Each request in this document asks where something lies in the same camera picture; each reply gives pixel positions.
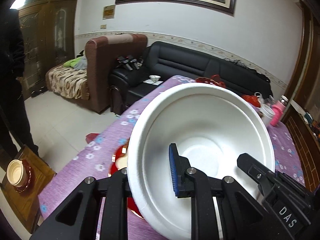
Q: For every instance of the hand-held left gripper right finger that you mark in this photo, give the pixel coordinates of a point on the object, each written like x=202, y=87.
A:
x=173, y=170

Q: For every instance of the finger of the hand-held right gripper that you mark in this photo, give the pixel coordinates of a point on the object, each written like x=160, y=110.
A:
x=252, y=167

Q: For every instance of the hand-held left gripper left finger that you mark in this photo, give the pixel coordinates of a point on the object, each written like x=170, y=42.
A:
x=117, y=187

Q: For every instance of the small white bowl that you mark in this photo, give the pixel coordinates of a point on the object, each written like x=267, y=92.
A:
x=212, y=120

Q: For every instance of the red glass plate gold rim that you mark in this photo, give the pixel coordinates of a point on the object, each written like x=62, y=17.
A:
x=25, y=189

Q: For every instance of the brown wooden stool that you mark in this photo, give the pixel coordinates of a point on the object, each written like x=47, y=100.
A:
x=25, y=205

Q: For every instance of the cream ribbed plastic bowl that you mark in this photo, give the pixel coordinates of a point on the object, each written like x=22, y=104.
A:
x=22, y=181

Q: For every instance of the large white bowl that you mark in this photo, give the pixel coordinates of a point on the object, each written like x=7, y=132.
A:
x=15, y=168

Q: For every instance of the purple floral tablecloth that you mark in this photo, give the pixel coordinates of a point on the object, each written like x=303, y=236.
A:
x=82, y=170

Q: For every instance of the white plastic jar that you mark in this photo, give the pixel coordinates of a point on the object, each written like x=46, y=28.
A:
x=267, y=117

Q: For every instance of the brown wooden cabinet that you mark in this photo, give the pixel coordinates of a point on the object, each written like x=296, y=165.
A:
x=300, y=142

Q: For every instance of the red plastic item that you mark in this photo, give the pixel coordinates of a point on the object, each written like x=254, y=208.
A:
x=91, y=137

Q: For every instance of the red plastic bag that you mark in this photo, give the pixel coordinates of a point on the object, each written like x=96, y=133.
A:
x=251, y=100

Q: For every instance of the pink bottle steel lid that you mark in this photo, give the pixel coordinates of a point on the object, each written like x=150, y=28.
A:
x=284, y=100

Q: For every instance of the dark brown bag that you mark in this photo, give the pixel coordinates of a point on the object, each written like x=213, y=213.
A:
x=117, y=100

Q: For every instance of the white paper sheets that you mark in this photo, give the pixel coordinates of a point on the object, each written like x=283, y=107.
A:
x=150, y=82

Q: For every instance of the small white dish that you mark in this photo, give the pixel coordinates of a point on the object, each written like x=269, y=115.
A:
x=155, y=78

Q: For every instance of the red scalloped plate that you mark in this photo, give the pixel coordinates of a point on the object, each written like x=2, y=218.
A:
x=207, y=80

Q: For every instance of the dark clothes pile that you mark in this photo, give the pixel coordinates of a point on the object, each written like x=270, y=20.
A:
x=237, y=63

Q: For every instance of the brown armchair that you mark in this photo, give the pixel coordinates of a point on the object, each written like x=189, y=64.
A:
x=97, y=80

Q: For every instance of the black leather sofa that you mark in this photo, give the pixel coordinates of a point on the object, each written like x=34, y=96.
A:
x=180, y=60

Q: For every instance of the black handheld devices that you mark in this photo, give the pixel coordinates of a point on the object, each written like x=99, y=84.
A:
x=128, y=62

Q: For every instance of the tiger striped blanket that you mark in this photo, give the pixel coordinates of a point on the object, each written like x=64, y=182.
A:
x=67, y=82

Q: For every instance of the dark slippers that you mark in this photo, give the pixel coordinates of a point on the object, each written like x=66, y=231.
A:
x=38, y=93

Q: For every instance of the green cloth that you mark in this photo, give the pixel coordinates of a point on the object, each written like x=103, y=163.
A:
x=72, y=62

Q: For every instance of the brown wooden wardrobe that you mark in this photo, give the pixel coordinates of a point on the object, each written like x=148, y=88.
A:
x=50, y=30

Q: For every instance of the yellow wall plaque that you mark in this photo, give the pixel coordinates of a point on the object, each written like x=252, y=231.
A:
x=109, y=12

